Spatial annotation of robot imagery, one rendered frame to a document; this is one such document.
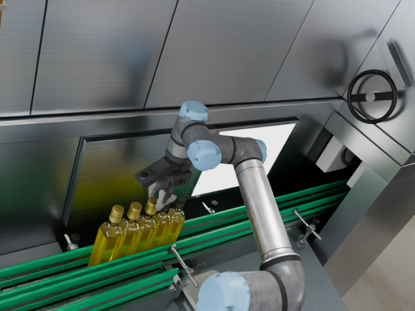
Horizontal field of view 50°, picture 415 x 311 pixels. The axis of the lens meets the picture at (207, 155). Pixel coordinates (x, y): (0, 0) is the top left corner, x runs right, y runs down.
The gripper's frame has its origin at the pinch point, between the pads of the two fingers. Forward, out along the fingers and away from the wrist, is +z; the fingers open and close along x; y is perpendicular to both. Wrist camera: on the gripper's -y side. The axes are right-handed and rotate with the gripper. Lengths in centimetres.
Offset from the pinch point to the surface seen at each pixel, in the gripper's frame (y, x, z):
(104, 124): -14.6, 13.3, -21.0
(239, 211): 50, 3, 22
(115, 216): -12.7, -0.5, 1.6
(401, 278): 241, -33, 117
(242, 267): 50, -11, 41
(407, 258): 266, -23, 117
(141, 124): -2.8, 13.1, -19.9
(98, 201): -10.2, 12.5, 8.8
